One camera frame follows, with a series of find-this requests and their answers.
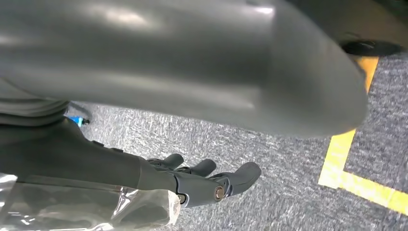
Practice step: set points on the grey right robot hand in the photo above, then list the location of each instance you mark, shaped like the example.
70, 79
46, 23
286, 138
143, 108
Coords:
191, 63

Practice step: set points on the blue steel shelf rack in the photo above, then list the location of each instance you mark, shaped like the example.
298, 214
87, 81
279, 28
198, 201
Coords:
76, 120

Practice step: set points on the yellow floor tape square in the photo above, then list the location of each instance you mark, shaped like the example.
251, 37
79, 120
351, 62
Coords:
338, 153

